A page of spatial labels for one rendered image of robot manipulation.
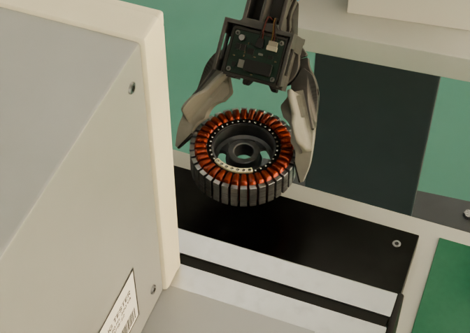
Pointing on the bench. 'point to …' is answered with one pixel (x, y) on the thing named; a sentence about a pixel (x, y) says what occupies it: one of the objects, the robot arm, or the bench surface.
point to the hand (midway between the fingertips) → (240, 163)
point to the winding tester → (83, 161)
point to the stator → (239, 174)
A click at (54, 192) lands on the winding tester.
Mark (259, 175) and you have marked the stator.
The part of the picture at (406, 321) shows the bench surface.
